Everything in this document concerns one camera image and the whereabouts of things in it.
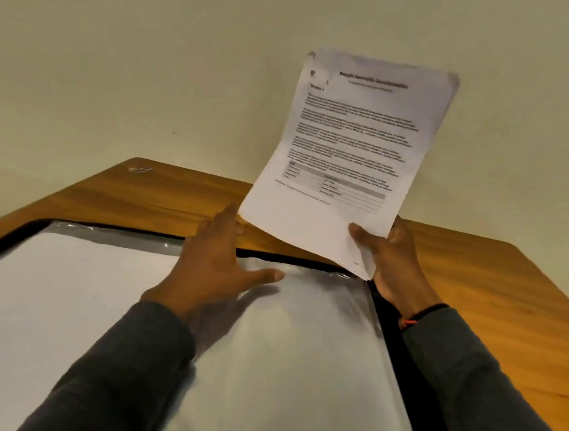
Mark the person's left hand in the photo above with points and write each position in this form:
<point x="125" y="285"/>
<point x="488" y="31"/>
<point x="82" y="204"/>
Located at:
<point x="205" y="269"/>

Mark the person's right hand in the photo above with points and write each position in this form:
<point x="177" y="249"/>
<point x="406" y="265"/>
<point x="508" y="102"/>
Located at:
<point x="398" y="272"/>

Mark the person's right thumb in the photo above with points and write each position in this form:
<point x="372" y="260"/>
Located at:
<point x="362" y="240"/>

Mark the person's left thumb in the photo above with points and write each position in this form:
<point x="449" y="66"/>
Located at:
<point x="262" y="277"/>

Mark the white printed paper document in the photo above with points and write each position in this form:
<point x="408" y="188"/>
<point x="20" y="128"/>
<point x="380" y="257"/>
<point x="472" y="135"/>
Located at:
<point x="344" y="158"/>

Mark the black folder with clear sleeves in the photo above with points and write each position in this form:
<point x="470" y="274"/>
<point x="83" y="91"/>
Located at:
<point x="298" y="370"/>

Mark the person's right forearm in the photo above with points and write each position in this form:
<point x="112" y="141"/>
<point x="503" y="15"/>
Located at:
<point x="468" y="380"/>

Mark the person's left forearm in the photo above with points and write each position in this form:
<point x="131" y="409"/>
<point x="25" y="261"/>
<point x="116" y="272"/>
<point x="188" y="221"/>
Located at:
<point x="107" y="402"/>

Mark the black and orange wrist band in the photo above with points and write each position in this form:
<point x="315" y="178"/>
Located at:
<point x="425" y="313"/>

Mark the blank white sheet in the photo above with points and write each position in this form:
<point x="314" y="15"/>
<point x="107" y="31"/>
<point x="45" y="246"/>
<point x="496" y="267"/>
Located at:
<point x="49" y="312"/>

